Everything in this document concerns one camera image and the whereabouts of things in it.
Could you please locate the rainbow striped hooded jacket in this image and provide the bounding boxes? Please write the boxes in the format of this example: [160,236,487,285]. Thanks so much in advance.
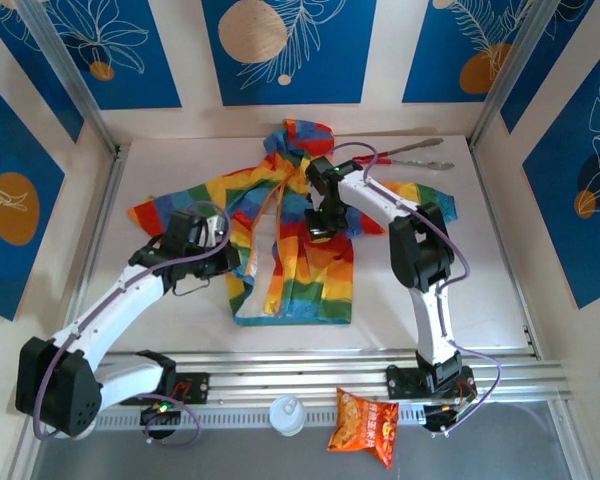
[126,118,459,326]

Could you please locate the white plastic cup with lid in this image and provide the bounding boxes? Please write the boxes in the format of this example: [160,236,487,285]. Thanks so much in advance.
[268,394,306,438]

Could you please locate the orange snack chip bag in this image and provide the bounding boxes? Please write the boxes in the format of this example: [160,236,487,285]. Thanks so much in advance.
[327,386,400,470]

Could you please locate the metal tongs with red handle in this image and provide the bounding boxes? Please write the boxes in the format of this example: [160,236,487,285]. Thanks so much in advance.
[352,137,455,171]

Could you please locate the aluminium table side rail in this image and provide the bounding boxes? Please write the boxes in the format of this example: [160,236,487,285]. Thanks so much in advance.
[469,144,541,361]
[57,144,129,361]

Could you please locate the blue floral wall panel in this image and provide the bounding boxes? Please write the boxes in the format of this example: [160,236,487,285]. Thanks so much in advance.
[201,0,379,107]
[402,0,531,105]
[44,0,184,111]
[0,69,67,322]
[522,32,600,311]
[499,0,597,135]
[0,0,86,145]

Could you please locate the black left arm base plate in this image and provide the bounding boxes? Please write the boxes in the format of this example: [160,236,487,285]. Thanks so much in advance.
[172,372,212,404]

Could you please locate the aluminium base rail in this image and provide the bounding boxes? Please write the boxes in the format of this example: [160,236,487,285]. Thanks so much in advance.
[97,349,574,404]

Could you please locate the perforated metal cable tray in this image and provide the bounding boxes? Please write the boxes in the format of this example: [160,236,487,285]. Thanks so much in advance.
[92,403,431,429]

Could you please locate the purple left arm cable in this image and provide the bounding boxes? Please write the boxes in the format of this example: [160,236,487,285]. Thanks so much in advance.
[32,200,232,446]

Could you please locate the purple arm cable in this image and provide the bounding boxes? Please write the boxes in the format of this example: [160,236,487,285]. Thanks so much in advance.
[329,141,505,436]
[32,200,232,446]

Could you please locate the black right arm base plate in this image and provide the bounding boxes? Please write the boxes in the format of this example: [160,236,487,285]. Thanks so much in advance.
[385,364,476,401]

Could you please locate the aluminium frame post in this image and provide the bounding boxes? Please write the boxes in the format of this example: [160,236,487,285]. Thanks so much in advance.
[470,0,569,149]
[17,0,121,154]

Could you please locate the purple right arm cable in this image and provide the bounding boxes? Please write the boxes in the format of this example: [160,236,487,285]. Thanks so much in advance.
[329,141,505,436]

